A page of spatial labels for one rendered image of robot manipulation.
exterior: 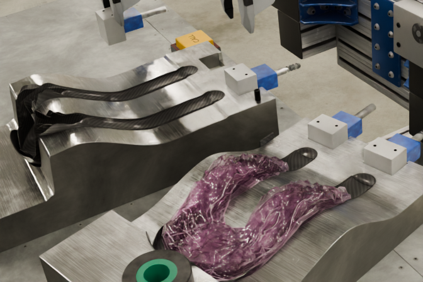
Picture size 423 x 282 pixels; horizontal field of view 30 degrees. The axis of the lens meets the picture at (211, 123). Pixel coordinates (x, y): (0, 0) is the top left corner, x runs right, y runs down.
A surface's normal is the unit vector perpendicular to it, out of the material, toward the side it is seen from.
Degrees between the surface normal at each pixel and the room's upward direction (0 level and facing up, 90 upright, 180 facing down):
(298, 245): 15
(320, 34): 90
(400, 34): 90
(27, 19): 0
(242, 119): 90
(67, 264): 0
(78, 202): 90
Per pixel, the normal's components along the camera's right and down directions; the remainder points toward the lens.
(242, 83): 0.43, 0.44
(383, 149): -0.13, -0.83
